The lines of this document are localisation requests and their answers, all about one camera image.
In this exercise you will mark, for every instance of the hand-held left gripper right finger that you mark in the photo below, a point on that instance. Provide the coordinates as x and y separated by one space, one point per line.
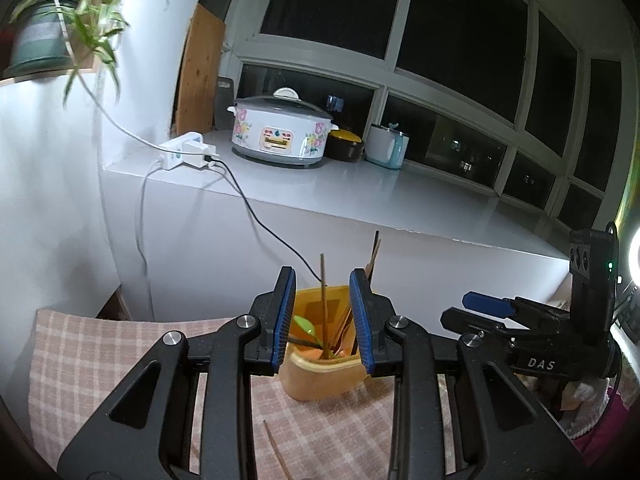
361 320

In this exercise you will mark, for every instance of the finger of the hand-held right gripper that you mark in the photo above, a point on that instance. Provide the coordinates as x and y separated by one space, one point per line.
487 304
467 320

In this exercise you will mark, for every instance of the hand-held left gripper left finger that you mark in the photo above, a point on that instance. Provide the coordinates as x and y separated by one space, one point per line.
282 320

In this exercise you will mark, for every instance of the green spoon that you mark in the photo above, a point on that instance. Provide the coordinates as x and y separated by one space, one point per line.
306 327

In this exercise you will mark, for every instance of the yellow plastic cup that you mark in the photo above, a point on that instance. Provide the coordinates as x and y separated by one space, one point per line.
320 380

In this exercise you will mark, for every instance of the person's right forearm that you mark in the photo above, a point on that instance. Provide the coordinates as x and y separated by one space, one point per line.
587 405

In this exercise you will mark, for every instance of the black pot with yellow lid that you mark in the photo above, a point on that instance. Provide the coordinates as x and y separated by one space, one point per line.
345 146

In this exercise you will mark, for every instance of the white and teal kettle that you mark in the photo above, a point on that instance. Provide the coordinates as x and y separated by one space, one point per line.
387 145

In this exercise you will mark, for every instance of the floral white rice cooker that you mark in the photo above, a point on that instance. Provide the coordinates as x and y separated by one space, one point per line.
280 135

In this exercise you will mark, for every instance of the white charger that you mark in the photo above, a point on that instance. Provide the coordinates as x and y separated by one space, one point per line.
197 149

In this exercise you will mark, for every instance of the white power strip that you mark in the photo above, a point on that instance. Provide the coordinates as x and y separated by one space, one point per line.
172 157

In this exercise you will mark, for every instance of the pink checkered cloth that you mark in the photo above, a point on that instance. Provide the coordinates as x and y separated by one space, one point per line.
75 360

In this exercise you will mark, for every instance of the grey cutting board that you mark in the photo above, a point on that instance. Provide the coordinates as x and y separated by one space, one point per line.
225 105

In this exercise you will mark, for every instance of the wooden board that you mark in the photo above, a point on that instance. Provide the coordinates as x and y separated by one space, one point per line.
200 70

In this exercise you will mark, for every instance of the wooden shelf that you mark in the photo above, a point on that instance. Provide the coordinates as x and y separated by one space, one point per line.
50 71

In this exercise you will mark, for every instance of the green spider plant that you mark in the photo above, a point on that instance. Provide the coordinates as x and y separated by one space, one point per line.
95 15

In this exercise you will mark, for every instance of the green striped plant pot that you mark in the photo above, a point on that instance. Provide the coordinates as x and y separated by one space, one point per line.
42 35

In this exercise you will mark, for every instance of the white window frame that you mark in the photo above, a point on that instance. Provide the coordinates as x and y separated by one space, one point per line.
380 67

